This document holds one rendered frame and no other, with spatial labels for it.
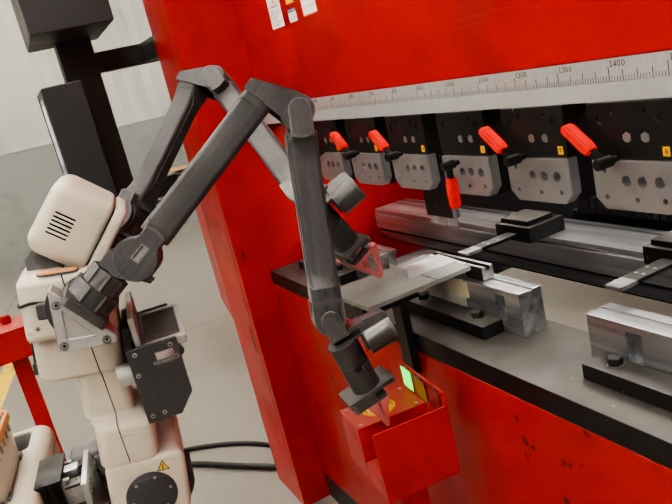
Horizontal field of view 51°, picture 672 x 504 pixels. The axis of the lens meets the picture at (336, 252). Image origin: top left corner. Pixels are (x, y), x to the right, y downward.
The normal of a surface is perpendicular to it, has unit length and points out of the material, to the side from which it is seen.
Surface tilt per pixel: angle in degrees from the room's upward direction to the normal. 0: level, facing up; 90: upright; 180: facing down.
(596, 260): 90
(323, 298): 81
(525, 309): 90
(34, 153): 90
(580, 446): 90
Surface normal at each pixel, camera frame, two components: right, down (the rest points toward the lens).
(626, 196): -0.86, 0.32
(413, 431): 0.35, 0.17
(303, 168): 0.09, 0.08
